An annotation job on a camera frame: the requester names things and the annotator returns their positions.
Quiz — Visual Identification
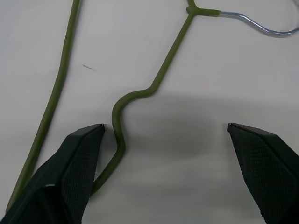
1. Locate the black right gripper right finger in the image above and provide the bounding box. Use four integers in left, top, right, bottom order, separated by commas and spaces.
227, 123, 299, 224

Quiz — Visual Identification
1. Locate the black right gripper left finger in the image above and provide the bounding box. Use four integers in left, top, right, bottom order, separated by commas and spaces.
0, 123, 106, 224

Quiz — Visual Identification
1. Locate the green wire hanger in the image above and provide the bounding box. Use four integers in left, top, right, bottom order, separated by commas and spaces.
5, 0, 299, 213

